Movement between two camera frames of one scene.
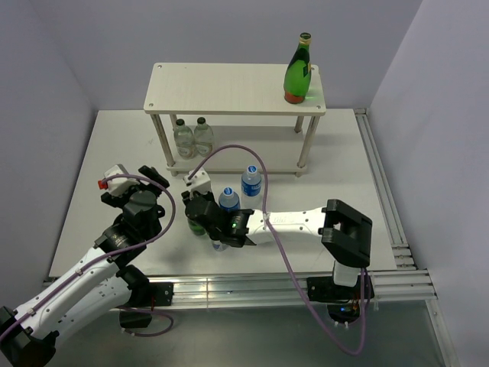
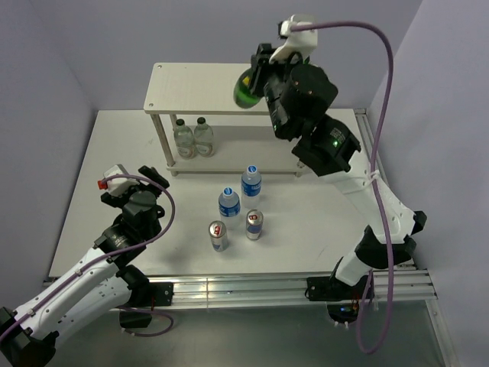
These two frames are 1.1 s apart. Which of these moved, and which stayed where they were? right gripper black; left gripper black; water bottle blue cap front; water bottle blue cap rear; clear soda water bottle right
Moved: right gripper black
Stayed: left gripper black; clear soda water bottle right; water bottle blue cap rear; water bottle blue cap front
